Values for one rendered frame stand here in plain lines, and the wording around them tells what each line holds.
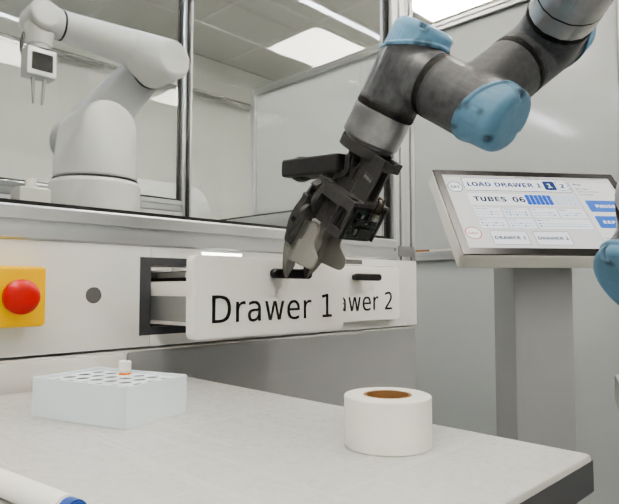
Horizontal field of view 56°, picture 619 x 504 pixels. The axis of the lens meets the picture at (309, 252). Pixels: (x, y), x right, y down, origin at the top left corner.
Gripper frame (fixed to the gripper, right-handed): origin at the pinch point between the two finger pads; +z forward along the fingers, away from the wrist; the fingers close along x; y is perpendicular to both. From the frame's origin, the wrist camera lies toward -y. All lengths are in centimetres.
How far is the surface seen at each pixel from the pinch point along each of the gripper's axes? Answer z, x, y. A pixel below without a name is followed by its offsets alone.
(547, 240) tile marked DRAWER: -8, 83, -3
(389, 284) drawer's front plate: 10.9, 42.4, -11.3
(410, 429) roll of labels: -8.0, -20.3, 35.1
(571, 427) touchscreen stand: 31, 95, 23
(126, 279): 11.5, -16.7, -13.1
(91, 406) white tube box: 7.4, -32.8, 13.6
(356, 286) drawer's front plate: 11.3, 31.6, -11.0
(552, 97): -40, 163, -63
